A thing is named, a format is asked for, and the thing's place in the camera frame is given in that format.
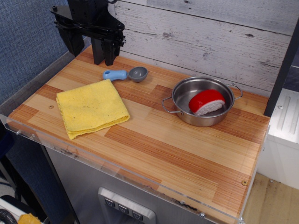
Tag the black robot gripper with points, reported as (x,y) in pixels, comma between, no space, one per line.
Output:
(90,18)

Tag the blue and grey scoop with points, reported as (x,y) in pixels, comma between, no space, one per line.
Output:
(136,74)

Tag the small steel pot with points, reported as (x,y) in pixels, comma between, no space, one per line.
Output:
(186,89)

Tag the yellow folded cloth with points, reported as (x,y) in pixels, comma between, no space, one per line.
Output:
(91,108)

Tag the clear acrylic table guard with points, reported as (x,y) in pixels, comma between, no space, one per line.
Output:
(205,170)

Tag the red and white toy food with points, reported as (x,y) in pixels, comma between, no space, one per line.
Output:
(206,101)

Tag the silver control panel with buttons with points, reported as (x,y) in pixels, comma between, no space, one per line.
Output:
(109,199)

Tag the yellow object bottom left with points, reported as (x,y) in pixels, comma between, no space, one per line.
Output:
(28,219)

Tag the white appliance at right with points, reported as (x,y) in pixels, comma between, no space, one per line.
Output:
(279,159)

